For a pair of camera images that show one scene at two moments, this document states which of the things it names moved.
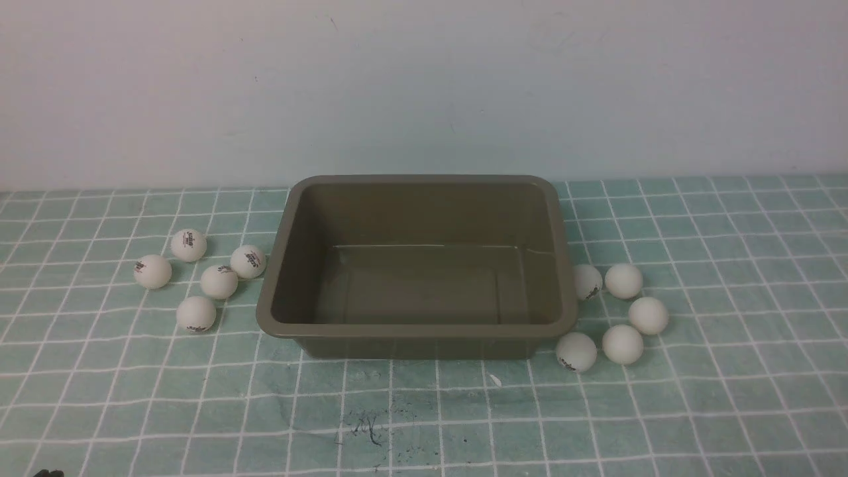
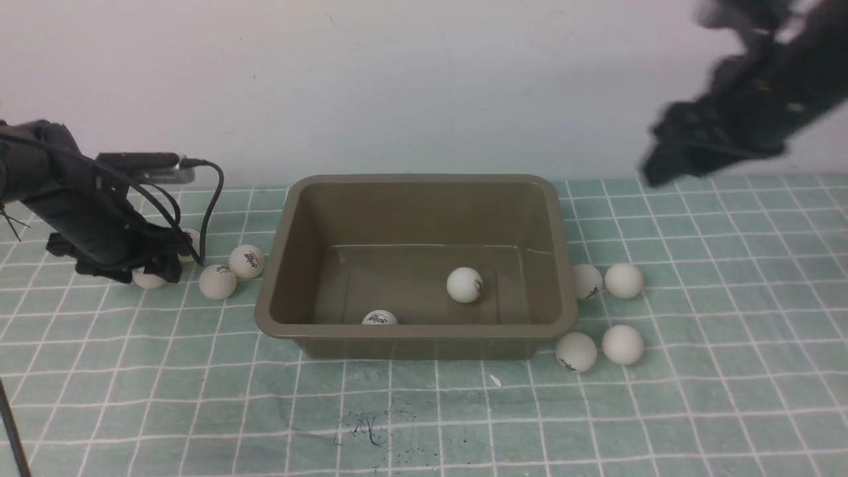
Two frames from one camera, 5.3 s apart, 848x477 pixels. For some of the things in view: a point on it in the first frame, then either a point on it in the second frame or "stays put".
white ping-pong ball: [188, 245] stays put
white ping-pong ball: [248, 261] stays put
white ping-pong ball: [576, 352] stays put
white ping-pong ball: [623, 344] stays put
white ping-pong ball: [648, 315] -> [464, 285]
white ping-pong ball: [196, 313] -> [379, 317]
